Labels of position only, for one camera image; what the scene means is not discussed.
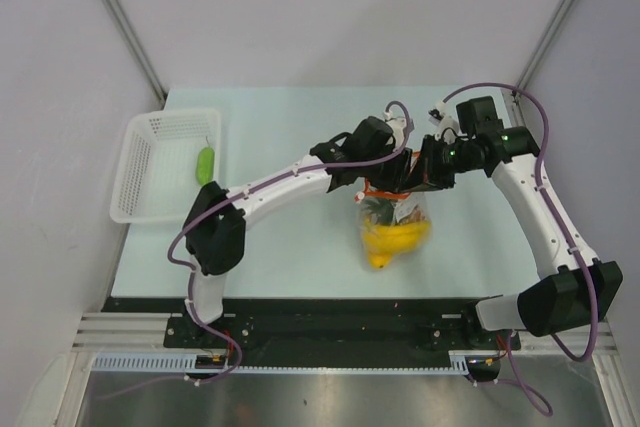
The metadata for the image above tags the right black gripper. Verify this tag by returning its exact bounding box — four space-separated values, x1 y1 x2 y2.
401 134 481 193

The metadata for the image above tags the clear zip top bag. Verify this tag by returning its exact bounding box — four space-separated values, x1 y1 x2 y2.
354 179 432 270

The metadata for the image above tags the green fake pepper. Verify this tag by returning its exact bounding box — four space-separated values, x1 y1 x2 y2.
195 137 215 186

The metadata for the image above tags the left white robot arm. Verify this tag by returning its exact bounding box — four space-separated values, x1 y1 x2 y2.
176 115 414 347

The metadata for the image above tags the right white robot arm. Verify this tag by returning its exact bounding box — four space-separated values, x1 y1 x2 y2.
418 96 623 348

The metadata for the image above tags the yellow fake banana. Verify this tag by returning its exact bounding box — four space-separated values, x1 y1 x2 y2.
361 221 432 269

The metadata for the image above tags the white plastic basket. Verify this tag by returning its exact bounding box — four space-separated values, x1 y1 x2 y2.
109 108 222 224

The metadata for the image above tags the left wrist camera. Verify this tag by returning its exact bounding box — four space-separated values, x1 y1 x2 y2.
383 113 414 151

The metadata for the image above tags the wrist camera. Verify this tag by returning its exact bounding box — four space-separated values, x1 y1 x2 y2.
428 96 504 144
383 113 414 151

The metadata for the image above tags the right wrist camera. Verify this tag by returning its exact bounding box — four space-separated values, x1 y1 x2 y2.
428 96 504 144

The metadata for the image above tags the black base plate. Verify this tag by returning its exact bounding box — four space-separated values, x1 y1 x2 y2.
103 297 520 369

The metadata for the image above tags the right aluminium frame post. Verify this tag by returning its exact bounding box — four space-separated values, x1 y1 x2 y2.
516 0 578 89

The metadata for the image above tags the aluminium frame post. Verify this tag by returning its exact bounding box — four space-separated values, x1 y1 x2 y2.
516 0 578 89
101 0 168 105

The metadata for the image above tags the white slotted cable duct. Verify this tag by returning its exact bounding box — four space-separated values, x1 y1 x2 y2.
92 350 474 376

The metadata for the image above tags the left aluminium frame post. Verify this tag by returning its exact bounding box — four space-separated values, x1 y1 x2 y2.
101 0 168 105

